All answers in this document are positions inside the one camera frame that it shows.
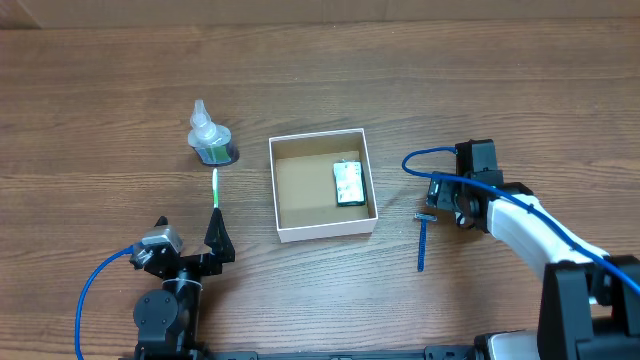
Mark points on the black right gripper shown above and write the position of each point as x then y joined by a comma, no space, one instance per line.
441,195

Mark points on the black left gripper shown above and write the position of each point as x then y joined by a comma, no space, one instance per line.
189,265

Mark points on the blue disposable razor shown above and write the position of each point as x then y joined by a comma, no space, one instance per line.
425,220

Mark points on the clear soap pump bottle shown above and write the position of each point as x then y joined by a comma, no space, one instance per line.
212,142

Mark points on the green white soap packet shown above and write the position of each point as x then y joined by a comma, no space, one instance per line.
350,184

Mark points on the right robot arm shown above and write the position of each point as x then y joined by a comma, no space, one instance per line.
589,307

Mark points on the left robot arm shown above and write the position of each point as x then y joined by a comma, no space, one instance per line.
167,318

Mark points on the green white toothbrush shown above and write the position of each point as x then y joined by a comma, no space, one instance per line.
214,184

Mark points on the white cardboard box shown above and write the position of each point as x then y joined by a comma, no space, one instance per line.
304,187

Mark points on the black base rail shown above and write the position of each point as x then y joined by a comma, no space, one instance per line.
440,352

